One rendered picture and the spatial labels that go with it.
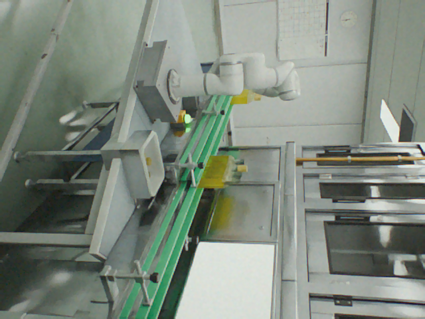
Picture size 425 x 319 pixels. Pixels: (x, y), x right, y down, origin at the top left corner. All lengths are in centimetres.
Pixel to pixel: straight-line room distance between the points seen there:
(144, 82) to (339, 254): 104
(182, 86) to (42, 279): 98
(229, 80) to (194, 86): 15
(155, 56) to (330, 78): 624
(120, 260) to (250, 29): 648
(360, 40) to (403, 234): 607
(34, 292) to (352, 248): 127
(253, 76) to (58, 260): 115
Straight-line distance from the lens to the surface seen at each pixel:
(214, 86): 164
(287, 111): 792
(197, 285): 147
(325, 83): 776
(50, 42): 219
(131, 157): 146
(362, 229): 178
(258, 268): 151
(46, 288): 172
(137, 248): 140
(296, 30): 747
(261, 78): 168
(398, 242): 175
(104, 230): 138
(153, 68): 165
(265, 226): 170
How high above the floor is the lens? 139
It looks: 12 degrees down
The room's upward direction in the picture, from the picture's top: 89 degrees clockwise
